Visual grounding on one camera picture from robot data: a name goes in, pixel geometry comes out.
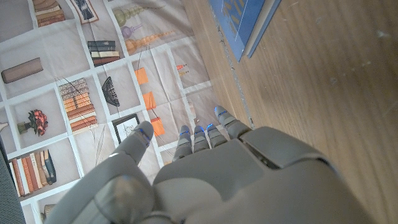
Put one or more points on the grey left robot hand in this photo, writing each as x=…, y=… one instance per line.
x=233, y=180

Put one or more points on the blue puzzle board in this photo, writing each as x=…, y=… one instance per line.
x=239, y=25

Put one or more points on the printed bookshelf backdrop cloth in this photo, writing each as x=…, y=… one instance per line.
x=62, y=77

